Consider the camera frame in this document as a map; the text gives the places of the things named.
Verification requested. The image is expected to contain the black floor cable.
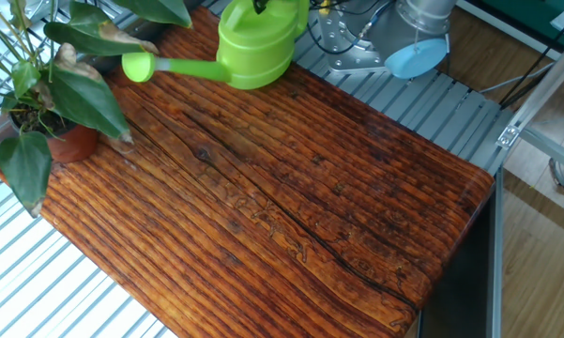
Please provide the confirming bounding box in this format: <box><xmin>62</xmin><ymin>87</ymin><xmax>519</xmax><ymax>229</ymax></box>
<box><xmin>499</xmin><ymin>8</ymin><xmax>564</xmax><ymax>110</ymax></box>

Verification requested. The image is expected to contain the black cable with grey sleeve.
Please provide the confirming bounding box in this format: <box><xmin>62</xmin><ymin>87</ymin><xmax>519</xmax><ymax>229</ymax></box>
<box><xmin>307</xmin><ymin>0</ymin><xmax>398</xmax><ymax>56</ymax></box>

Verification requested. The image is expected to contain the terracotta plant pot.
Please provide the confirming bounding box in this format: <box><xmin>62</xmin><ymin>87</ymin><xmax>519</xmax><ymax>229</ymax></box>
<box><xmin>8</xmin><ymin>105</ymin><xmax>99</xmax><ymax>164</ymax></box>

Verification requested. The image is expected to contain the green board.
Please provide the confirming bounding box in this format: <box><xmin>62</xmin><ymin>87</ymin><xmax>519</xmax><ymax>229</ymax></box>
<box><xmin>478</xmin><ymin>0</ymin><xmax>564</xmax><ymax>48</ymax></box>

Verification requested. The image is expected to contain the green leafy plant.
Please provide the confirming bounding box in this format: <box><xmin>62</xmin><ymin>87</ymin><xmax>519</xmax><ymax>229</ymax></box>
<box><xmin>0</xmin><ymin>0</ymin><xmax>193</xmax><ymax>220</ymax></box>

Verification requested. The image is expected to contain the aluminium profile frame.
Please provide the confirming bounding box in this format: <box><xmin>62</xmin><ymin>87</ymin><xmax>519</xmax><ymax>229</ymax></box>
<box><xmin>490</xmin><ymin>27</ymin><xmax>564</xmax><ymax>338</ymax></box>

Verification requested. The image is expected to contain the silver robot mounting plate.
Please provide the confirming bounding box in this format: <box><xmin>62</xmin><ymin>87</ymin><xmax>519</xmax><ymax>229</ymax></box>
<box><xmin>317</xmin><ymin>8</ymin><xmax>390</xmax><ymax>74</ymax></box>

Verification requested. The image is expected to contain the green plastic watering can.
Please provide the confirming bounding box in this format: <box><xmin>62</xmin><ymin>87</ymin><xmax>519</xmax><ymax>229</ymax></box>
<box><xmin>121</xmin><ymin>0</ymin><xmax>311</xmax><ymax>91</ymax></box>

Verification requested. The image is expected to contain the wood grain board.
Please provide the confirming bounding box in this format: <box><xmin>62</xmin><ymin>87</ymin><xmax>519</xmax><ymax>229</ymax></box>
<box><xmin>0</xmin><ymin>7</ymin><xmax>496</xmax><ymax>338</ymax></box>

